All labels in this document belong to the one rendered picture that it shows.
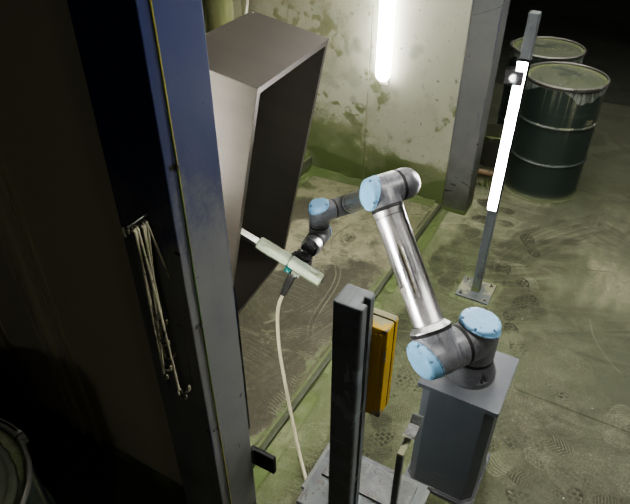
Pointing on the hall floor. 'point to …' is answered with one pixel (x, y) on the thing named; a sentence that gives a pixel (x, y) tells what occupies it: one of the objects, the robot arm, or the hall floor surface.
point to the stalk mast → (349, 390)
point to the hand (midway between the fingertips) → (293, 270)
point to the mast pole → (491, 211)
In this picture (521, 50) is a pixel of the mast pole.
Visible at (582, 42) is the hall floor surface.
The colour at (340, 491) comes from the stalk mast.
